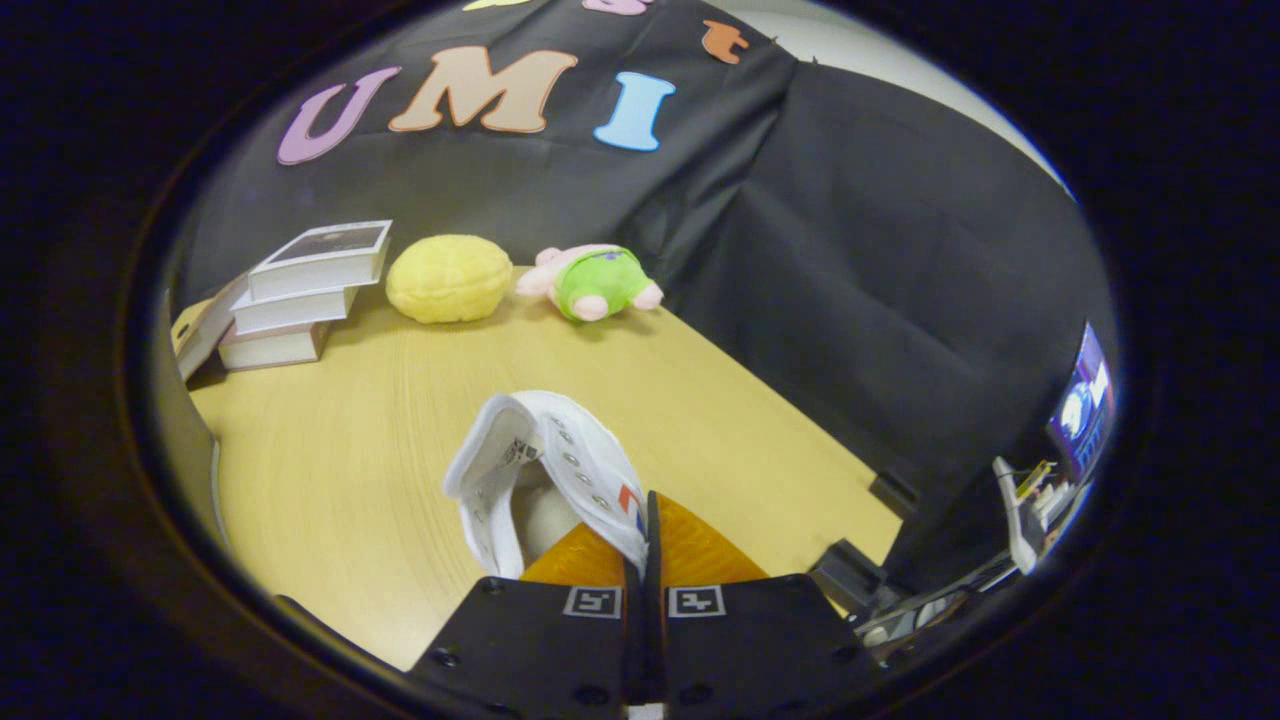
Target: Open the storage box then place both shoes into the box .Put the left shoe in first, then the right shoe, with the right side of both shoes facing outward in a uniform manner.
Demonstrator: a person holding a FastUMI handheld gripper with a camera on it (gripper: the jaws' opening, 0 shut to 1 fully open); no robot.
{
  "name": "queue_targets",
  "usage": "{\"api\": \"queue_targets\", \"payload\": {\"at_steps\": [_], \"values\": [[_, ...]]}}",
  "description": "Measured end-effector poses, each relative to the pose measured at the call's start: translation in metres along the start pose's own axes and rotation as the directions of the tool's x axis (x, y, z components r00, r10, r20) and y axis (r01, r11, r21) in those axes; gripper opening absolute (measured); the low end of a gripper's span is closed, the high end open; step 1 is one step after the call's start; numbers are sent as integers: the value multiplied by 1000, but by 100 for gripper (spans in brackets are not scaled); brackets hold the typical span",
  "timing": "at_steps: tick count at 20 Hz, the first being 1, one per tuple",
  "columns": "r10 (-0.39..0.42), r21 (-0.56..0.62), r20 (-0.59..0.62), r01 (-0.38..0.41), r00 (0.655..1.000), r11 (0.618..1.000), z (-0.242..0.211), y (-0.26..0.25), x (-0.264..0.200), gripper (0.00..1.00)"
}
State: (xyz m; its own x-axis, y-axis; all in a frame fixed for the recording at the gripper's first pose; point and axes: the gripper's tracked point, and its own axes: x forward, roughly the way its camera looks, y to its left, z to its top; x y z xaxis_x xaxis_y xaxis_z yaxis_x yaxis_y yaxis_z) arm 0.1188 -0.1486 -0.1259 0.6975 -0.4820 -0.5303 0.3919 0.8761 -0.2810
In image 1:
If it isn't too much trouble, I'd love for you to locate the black table clamp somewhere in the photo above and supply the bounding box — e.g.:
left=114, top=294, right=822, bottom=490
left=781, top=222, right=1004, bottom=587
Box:
left=870, top=470, right=921, bottom=517

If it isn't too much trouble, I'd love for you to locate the white canvas shoe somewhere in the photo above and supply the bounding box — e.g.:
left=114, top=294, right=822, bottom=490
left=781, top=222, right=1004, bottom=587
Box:
left=443, top=390, right=651, bottom=581

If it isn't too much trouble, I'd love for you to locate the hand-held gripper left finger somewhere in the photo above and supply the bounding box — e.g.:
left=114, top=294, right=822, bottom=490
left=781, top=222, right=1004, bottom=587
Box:
left=405, top=520, right=646, bottom=720

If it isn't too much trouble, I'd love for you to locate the computer monitor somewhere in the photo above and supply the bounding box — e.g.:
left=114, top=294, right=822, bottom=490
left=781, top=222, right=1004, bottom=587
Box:
left=1045, top=320, right=1117, bottom=486

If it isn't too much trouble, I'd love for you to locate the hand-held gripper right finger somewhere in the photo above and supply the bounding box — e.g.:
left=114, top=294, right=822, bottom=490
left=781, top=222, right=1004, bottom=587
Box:
left=643, top=488, right=886, bottom=720

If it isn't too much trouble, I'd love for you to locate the white book pink cover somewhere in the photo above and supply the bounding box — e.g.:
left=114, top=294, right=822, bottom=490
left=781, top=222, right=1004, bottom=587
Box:
left=217, top=320, right=333, bottom=372

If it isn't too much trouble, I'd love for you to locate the white book dark cover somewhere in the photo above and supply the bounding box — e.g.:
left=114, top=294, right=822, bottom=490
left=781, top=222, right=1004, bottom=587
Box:
left=247, top=220, right=393, bottom=302

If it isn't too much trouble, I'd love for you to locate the white device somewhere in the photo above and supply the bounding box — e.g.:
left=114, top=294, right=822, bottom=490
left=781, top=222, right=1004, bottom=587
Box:
left=992, top=457, right=1063, bottom=576

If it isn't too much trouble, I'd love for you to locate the black backdrop cloth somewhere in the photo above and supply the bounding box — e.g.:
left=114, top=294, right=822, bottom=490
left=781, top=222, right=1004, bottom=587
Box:
left=180, top=0, right=1116, bottom=591

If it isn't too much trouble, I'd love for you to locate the pink and green plush toy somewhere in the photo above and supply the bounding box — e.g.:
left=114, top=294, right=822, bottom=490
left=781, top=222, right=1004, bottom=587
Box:
left=516, top=244, right=665, bottom=323

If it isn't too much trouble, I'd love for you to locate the yellow round plush toy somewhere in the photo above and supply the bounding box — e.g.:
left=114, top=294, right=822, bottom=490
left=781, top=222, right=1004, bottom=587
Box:
left=386, top=234, right=514, bottom=325

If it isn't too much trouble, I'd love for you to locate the tan cover book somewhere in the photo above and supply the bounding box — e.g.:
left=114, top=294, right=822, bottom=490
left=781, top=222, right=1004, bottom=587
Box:
left=172, top=275, right=249, bottom=383

